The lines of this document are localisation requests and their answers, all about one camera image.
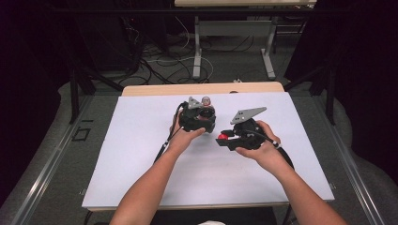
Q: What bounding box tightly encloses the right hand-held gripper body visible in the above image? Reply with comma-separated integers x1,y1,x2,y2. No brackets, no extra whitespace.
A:
229,106,268,151

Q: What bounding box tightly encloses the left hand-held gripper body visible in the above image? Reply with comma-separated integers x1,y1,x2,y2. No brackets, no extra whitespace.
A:
179,97,208,133

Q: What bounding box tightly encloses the dark cola bottle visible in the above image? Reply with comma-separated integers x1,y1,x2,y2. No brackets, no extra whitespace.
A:
200,96,217,126

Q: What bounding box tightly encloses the person's left hand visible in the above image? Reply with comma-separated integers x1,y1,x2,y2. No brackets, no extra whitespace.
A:
167,112,207,154

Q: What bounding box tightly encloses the person's right hand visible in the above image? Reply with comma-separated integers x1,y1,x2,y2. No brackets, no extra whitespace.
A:
235,120,284,172

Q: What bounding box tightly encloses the wooden table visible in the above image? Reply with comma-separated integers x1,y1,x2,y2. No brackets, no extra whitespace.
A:
82,82,335,212

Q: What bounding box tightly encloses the white table mat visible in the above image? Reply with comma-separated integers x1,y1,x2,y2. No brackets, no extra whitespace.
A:
82,91,335,209

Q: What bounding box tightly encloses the person's dark lap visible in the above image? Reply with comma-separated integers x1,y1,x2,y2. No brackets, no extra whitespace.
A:
149,207,278,225

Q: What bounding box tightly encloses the person's white clothing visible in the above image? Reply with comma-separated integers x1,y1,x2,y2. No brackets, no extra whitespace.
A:
196,219,227,225

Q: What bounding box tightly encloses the white desk with metal legs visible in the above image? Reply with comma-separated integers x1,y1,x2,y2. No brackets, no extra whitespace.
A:
174,0,317,81

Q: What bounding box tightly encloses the black metal stand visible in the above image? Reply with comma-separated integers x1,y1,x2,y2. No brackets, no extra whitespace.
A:
283,60,338,127
68,60,125,125

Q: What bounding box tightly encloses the dark curtain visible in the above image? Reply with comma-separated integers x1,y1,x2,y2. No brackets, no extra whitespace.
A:
283,0,398,187
0,0,76,207

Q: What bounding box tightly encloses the right hand-held gripper cable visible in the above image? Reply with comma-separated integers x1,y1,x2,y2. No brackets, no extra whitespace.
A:
249,128,296,172

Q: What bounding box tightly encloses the hand-held gripper cable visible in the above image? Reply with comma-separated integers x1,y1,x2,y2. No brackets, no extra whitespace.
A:
249,128,296,172
153,103,185,164

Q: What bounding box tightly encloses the left hand-held gripper cable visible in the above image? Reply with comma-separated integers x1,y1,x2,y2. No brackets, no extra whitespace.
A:
153,103,185,164

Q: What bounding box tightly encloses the white floor cable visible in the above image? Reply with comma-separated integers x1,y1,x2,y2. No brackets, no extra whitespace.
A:
146,17,215,83

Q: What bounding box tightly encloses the tangle of black floor cables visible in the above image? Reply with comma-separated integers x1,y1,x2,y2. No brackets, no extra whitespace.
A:
116,17,210,87

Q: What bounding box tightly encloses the metal floor rail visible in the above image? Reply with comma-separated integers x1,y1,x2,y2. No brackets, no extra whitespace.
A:
313,93,387,225
8,93,96,225

